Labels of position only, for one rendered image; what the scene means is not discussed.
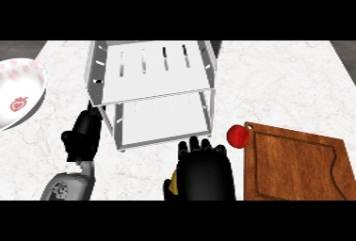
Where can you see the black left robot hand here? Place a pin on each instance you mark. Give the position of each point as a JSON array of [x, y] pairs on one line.
[[83, 138]]

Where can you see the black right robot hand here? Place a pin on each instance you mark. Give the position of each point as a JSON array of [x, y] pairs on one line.
[[206, 175]]

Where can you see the yellow lemon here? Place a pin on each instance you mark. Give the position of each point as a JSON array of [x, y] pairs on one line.
[[174, 185]]

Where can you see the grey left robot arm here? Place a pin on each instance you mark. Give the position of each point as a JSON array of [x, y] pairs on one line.
[[70, 185]]

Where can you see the brown wooden cutting board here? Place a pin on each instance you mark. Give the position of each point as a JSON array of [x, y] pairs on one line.
[[292, 163]]

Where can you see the red tomato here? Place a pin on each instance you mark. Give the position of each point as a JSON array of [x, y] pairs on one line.
[[238, 136]]

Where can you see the white bowl with red print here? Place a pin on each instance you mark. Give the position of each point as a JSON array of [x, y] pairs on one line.
[[18, 91]]

